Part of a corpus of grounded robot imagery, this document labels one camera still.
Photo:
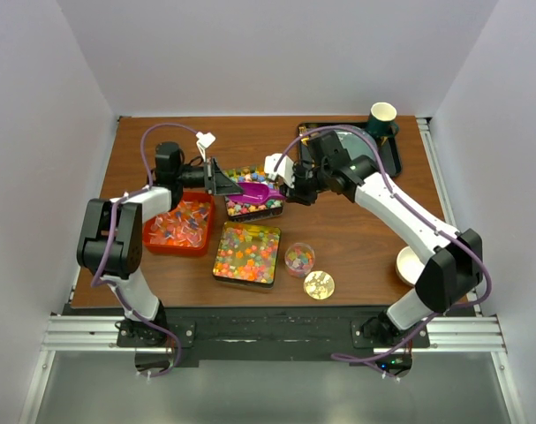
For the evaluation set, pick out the blue ceramic plate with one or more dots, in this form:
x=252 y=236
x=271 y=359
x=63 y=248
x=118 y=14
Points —
x=357 y=142

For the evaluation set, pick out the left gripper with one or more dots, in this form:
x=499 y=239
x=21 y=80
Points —
x=218 y=183

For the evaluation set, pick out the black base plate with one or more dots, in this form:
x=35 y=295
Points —
x=257 y=334

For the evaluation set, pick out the purple plastic scoop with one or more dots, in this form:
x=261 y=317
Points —
x=256 y=194

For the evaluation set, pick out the black serving tray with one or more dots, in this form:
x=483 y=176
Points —
x=387 y=149

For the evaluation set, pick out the aluminium frame rail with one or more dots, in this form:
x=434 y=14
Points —
x=445 y=334

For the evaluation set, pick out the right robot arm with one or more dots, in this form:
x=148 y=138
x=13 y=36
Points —
x=346 y=162

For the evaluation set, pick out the gold jar lid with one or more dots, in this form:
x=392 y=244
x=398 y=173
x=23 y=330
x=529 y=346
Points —
x=319 y=285

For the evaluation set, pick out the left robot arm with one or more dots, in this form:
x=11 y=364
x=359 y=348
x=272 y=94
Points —
x=111 y=238

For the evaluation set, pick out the white paper bowl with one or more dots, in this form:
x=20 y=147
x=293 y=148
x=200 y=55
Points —
x=408 y=266

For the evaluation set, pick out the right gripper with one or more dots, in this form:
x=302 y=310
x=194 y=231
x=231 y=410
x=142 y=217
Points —
x=295 y=195

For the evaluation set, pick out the candy tin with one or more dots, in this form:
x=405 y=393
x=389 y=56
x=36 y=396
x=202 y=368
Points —
x=247 y=255
x=245 y=211

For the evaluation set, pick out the orange candy box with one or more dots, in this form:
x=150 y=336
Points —
x=185 y=230

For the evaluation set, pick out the clear plastic jar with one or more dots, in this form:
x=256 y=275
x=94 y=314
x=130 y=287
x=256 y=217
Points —
x=299 y=259

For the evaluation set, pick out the dark green cup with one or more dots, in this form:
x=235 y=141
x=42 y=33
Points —
x=382 y=120

